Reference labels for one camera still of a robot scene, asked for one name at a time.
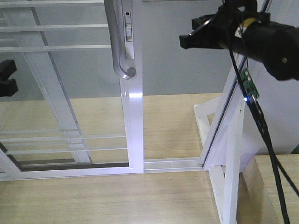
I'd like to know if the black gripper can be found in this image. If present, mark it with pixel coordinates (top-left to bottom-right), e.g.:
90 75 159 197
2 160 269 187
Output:
179 0 270 49

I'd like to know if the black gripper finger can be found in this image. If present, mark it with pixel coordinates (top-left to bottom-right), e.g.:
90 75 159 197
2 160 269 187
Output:
0 60 16 79
0 78 18 97

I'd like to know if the white framed sliding glass door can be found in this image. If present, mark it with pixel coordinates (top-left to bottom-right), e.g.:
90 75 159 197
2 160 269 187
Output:
0 0 143 181

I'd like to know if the grey metal door handle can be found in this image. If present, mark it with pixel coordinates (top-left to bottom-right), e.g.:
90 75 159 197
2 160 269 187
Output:
104 0 136 80

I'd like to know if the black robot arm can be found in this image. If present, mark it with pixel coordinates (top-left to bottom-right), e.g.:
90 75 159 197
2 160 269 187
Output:
0 0 299 101

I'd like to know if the aluminium floor door track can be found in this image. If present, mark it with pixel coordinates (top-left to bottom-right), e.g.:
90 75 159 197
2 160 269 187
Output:
144 157 203 173

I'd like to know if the fixed white framed glass panel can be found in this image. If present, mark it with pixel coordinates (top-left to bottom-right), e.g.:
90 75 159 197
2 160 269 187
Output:
0 0 92 167

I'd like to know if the green circuit board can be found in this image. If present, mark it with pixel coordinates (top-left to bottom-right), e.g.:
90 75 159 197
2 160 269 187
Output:
240 68 260 99

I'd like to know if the rear white support brace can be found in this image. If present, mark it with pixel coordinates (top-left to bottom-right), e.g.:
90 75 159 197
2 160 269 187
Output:
193 96 221 148

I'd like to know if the light wooden base platform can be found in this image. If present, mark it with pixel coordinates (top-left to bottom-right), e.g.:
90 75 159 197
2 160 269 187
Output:
0 93 219 224

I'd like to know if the white triangular support brace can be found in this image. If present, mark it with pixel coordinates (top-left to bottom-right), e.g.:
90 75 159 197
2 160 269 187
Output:
209 99 245 224

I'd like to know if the light wooden box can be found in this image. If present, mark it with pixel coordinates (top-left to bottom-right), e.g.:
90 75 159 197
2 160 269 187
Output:
243 154 299 224

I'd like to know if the white door frame post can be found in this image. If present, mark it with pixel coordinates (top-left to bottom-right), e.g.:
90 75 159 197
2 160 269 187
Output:
200 0 299 171

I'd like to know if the black cable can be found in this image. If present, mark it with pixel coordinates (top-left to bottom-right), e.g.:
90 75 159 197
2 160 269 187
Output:
228 46 299 224

